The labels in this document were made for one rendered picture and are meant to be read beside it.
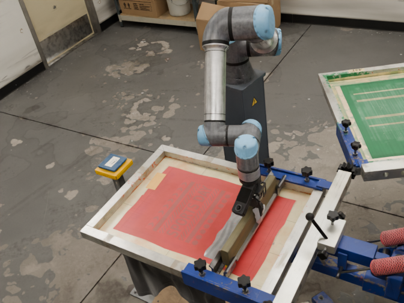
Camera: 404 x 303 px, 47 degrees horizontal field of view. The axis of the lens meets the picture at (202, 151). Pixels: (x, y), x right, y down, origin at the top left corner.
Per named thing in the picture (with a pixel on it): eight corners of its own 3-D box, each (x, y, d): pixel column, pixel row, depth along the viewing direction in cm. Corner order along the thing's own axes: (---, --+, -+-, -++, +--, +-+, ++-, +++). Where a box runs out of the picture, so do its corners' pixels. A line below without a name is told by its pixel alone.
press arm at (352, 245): (319, 252, 156) (319, 241, 153) (324, 238, 160) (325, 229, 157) (372, 269, 148) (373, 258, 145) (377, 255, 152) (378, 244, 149)
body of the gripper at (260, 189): (267, 194, 168) (265, 169, 160) (257, 210, 162) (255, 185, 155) (248, 189, 171) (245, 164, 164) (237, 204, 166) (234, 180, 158)
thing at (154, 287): (138, 297, 208) (113, 234, 182) (143, 291, 210) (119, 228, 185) (228, 338, 186) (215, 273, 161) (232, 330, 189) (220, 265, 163)
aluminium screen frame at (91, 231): (82, 237, 183) (79, 231, 181) (163, 150, 220) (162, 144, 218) (266, 312, 146) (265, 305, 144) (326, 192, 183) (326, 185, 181)
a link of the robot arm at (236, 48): (225, 51, 215) (221, 23, 207) (254, 50, 212) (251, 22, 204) (220, 64, 206) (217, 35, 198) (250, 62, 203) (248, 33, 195)
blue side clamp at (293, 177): (252, 182, 196) (250, 169, 191) (257, 174, 199) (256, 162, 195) (321, 201, 182) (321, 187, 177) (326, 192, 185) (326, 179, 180)
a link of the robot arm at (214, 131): (196, 4, 160) (195, 146, 159) (228, 2, 157) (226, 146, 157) (204, 14, 171) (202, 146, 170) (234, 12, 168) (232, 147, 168)
